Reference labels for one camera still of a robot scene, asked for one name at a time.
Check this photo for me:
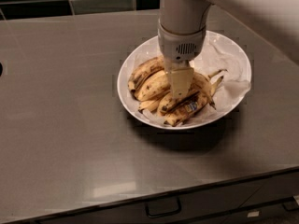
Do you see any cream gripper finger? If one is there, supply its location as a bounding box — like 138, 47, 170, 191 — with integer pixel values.
164, 58, 194, 99

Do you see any small pale banana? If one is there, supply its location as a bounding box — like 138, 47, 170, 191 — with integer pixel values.
138, 98, 161, 112

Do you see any white ceramic bowl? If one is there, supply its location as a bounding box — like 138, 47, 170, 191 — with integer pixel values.
116, 30, 252, 131

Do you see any short brown spotted banana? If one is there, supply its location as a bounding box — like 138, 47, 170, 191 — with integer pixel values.
157, 90, 197, 116

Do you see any black drawer handle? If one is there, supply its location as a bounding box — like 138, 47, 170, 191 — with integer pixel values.
145, 197, 182, 218
282, 200, 299, 212

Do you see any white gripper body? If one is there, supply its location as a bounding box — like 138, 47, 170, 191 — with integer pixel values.
158, 19, 206, 62

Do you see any top spotted banana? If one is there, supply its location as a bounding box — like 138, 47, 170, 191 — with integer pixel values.
128, 56, 164, 92

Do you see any banana with blue sticker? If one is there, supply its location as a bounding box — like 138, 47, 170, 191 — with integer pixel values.
163, 75, 223, 127

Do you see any white paper liner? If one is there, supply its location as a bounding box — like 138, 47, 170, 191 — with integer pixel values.
132, 32, 251, 130

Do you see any black right drawer handle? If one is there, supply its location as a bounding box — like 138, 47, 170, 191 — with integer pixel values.
282, 200, 299, 212

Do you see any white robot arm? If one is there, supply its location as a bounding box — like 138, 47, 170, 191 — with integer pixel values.
158, 0, 299, 98

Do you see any large middle spotted banana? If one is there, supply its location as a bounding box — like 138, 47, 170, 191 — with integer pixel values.
134, 69, 222, 103

